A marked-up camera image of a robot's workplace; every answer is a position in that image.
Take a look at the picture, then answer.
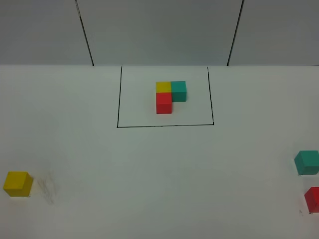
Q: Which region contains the red template cube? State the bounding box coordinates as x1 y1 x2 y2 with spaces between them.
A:
156 93 172 114

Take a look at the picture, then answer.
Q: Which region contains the yellow template cube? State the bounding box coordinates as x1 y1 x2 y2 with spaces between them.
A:
156 82 171 93

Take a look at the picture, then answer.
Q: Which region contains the teal template cube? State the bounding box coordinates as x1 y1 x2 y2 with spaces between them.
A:
171 81 187 102

